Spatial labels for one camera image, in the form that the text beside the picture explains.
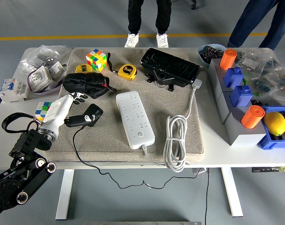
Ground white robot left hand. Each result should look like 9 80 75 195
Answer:
41 91 96 134

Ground thin black adapter cord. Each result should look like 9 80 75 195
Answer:
73 125 205 190

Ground black power adapter plug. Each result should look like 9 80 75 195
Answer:
82 103 104 128

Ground white power strip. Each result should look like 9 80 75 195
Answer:
116 90 156 150

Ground small colourful puzzle cube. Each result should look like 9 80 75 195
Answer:
35 101 53 122

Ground black fabric pouch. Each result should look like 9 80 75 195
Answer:
62 72 117 99

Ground white circuit breaker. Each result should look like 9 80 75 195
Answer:
0 78 29 103

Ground yellow tape measure black label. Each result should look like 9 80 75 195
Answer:
75 63 94 75

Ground clear bag of screws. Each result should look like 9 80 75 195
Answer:
20 44 73 73

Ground large colourful puzzle cube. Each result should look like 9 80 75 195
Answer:
86 48 108 72

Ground white table leg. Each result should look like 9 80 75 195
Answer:
55 168 75 220
220 167 244 218

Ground grey-brown mat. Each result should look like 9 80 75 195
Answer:
43 47 205 165

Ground black electronic device housing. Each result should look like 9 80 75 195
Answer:
139 48 203 92

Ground light blue bowl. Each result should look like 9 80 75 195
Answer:
197 44 227 66

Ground orange cylinder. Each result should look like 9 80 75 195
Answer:
241 105 266 129
219 48 238 70

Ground blue plastic block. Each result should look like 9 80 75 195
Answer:
223 67 244 89
229 85 254 107

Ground grey block holder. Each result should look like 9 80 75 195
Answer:
207 58 267 146

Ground clear bag of components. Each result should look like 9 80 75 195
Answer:
247 67 285 106
235 48 285 75

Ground blue plastic bin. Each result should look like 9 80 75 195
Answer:
256 105 285 150

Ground black table control panel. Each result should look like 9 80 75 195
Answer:
251 166 285 173

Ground yellow lemon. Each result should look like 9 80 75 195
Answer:
263 112 285 136

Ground yellow tape measure with strap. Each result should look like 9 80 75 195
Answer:
106 52 138 82

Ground white power strip cable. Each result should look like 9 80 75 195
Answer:
141 78 203 173

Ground black hanging cable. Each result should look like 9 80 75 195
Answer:
204 167 211 225

